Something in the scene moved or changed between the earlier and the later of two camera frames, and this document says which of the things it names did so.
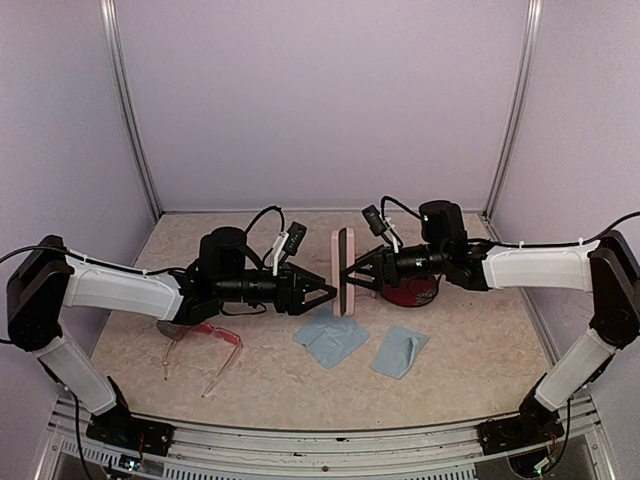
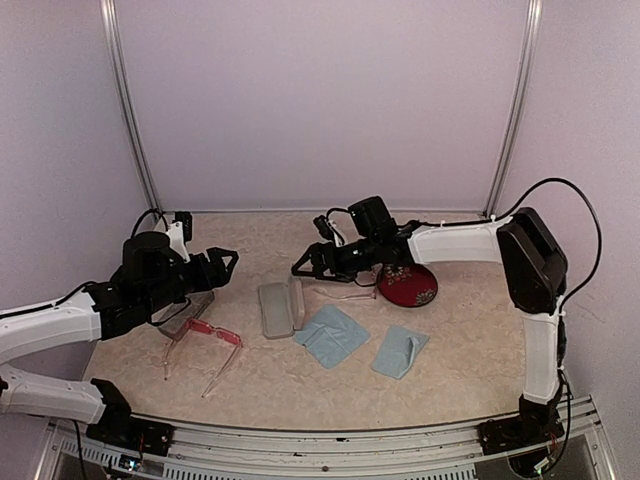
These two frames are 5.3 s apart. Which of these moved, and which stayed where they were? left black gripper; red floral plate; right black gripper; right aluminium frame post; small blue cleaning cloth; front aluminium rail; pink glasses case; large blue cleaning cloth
Moved: pink glasses case; left black gripper; right black gripper
Stayed: large blue cleaning cloth; red floral plate; small blue cleaning cloth; front aluminium rail; right aluminium frame post
